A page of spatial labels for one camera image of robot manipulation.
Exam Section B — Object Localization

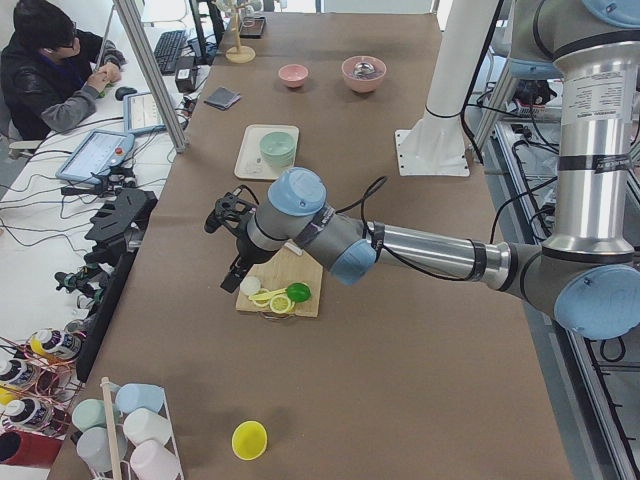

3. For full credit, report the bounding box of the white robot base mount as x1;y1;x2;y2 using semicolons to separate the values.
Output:
396;0;503;177

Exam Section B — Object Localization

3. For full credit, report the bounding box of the yellow plastic spoon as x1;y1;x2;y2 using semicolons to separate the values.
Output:
248;288;287;302

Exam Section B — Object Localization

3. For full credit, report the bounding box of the yellow plastic cup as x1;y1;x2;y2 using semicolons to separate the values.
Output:
231;420;268;461

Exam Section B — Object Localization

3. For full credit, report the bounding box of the white rabbit serving tray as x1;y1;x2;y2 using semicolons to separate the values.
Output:
234;124;299;181

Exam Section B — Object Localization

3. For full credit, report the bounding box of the white ceramic spoon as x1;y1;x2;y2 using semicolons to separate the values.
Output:
284;241;304;256

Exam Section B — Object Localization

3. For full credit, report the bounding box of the cup rack with pastel cups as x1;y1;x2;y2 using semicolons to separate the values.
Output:
72;377;185;479

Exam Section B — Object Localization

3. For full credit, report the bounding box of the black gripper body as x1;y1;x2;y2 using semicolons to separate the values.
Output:
204;185;258;235

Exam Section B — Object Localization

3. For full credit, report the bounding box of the large pink ice bowl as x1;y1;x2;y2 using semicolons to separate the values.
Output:
341;55;387;93

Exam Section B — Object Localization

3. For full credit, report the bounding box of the blue teach pendant tablet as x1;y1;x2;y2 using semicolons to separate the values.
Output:
55;129;135;184

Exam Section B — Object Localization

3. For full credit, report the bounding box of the wooden cutting board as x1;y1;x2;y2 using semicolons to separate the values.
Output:
235;246;323;318

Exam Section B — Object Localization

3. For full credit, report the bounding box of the lemon half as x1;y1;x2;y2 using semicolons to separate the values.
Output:
269;294;295;314

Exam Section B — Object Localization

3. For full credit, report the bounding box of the black tray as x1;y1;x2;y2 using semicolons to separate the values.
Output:
239;17;266;39

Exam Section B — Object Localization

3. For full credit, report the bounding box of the small pink bowl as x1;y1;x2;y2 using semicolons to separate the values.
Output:
278;64;309;89

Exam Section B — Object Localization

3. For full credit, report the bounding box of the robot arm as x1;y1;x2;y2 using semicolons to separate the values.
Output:
204;1;639;340

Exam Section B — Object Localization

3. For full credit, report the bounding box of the aluminium frame post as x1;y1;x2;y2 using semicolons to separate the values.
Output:
113;0;187;154

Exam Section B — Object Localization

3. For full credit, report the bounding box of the green lime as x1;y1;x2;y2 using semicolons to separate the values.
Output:
285;282;312;303

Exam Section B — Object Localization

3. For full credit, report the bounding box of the seated person in black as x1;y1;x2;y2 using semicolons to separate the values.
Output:
1;1;126;141

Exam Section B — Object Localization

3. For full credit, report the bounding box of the grey folded cloth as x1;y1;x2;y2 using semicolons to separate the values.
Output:
204;87;241;110

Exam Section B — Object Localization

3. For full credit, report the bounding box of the white steamed bun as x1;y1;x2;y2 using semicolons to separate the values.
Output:
239;276;262;297

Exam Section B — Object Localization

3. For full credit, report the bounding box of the wooden mug tree stand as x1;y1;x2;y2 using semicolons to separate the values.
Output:
216;0;256;64

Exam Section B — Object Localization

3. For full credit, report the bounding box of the black keyboard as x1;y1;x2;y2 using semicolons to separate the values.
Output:
153;30;187;76

